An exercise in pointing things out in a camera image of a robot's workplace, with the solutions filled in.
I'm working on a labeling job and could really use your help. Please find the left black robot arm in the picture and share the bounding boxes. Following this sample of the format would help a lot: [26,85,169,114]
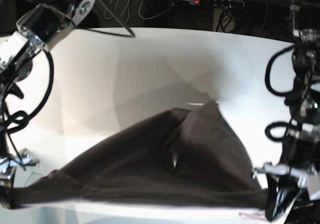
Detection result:
[252,0,320,222]

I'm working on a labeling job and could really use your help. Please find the black power strip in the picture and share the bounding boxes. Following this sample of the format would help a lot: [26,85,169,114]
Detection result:
[188,0,245,8]

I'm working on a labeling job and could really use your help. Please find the mauve pink t-shirt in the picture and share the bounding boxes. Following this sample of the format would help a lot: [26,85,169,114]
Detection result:
[9,101,268,210]

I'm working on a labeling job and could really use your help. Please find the grey looped floor cable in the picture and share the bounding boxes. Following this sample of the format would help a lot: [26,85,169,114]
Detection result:
[103,0,181,22]

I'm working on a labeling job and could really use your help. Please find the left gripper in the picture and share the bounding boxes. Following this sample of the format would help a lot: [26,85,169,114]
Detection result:
[252,162,320,222]

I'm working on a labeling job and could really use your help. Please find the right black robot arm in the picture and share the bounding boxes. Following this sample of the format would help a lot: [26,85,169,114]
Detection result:
[0,0,135,209]

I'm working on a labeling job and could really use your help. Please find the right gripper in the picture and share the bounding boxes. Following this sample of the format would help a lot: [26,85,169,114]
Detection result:
[0,149,40,209]

